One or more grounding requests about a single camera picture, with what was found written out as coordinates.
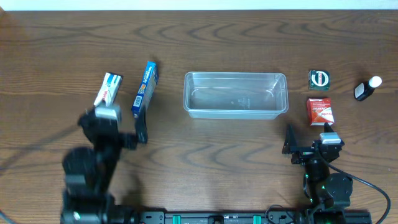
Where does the red Panadol ActiFast box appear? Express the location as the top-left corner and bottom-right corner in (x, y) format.
(307, 98), (335, 126)

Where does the blue medicine box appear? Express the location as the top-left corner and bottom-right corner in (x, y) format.
(131, 61), (159, 119)

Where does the white Panadol box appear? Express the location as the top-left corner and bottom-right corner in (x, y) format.
(93, 72), (123, 106)

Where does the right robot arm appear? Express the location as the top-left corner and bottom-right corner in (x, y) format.
(282, 123), (353, 223)

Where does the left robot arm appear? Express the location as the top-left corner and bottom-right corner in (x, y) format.
(60, 106), (148, 224)

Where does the clear plastic container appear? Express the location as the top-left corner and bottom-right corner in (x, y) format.
(183, 72), (289, 120)

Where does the green Zam-Buk box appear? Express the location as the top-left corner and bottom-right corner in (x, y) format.
(308, 70), (330, 91)

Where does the dark bottle white cap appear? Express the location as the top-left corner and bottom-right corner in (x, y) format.
(354, 76), (382, 101)

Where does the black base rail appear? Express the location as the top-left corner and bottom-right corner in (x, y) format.
(137, 208), (372, 224)

